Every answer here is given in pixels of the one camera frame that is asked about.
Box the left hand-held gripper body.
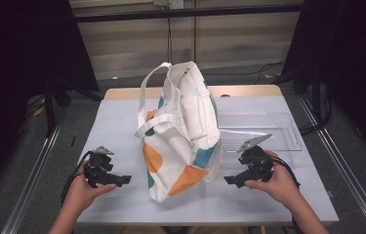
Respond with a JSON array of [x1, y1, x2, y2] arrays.
[[84, 145, 116, 189]]

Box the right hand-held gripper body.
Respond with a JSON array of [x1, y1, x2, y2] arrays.
[[237, 134, 274, 181]]

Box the white tote bag orange teal spots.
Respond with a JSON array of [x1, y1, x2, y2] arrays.
[[134, 60, 223, 204]]

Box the person's right hand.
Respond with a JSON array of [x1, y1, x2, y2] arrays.
[[244, 150, 303, 211]]

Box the person's left hand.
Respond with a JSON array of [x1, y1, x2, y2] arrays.
[[61, 172, 117, 213]]

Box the clear plastic tray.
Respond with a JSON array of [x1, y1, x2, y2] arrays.
[[218, 111, 304, 166]]

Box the pale grey table mat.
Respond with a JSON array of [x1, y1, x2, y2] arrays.
[[76, 96, 340, 227]]

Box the black metal stand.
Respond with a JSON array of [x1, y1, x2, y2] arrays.
[[274, 62, 333, 135], [42, 77, 104, 138]]

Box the yellow floor tape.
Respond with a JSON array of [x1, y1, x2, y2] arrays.
[[33, 97, 46, 117]]

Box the black curtain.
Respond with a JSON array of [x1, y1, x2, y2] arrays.
[[281, 0, 366, 164], [0, 0, 101, 198]]

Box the black horizontal metal bar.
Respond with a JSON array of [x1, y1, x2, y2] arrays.
[[72, 3, 304, 23]]

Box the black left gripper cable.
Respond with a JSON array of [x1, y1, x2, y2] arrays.
[[61, 150, 95, 205]]

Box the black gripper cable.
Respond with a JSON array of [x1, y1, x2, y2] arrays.
[[61, 150, 95, 205], [267, 155, 302, 190]]

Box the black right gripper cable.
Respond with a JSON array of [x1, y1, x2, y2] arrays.
[[267, 155, 302, 190]]

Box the metal floor rail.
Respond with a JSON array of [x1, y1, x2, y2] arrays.
[[0, 120, 65, 234], [297, 96, 366, 234]]

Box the black wall cable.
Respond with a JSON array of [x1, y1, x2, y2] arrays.
[[166, 18, 174, 64]]

